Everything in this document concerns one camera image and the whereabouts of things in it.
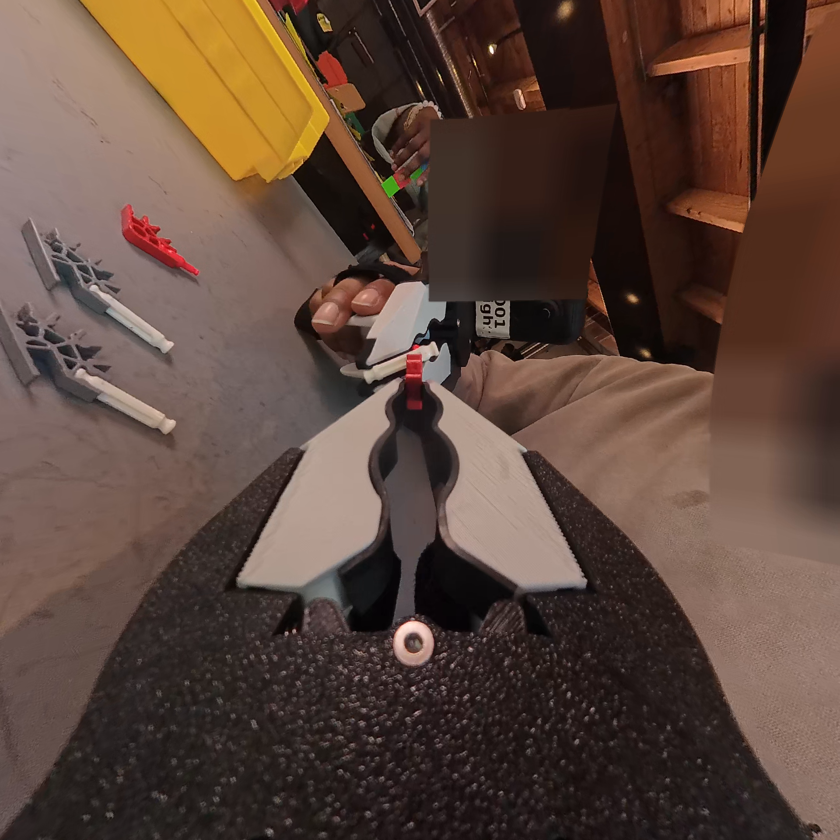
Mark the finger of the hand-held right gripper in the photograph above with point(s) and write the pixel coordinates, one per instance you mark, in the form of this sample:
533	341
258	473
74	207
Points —
439	364
403	321

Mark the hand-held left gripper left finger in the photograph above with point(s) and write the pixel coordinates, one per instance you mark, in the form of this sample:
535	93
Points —
321	512

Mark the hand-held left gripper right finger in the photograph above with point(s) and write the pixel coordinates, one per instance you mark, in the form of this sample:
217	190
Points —
505	512

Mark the red toy connector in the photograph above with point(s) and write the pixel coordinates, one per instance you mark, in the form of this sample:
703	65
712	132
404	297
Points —
144	233
413	387

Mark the short white toy rod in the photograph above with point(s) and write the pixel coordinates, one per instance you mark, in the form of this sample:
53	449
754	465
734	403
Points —
141	328
131	403
394	366

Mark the person's right forearm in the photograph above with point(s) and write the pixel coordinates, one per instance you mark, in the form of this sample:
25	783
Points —
590	394

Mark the person's right hand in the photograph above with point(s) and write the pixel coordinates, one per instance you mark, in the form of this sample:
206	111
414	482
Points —
338	305

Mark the coloured toy blocks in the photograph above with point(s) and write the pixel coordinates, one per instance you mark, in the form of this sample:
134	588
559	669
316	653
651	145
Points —
392	186

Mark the person's beige sweater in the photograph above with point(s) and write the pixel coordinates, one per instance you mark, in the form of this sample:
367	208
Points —
656	525

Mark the wooden shelf board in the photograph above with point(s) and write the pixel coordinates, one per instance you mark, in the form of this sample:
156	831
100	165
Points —
702	302
695	52
709	210

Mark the short red toy rod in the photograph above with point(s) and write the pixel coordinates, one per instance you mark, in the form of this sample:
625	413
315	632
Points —
185	264

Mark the colourful toys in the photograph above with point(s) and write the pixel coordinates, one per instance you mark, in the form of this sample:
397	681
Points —
331	65

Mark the yellow plastic bin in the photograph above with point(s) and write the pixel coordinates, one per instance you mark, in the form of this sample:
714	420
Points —
216	85

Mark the grey toy connector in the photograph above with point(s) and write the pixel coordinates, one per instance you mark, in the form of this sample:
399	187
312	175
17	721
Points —
46	354
65	269

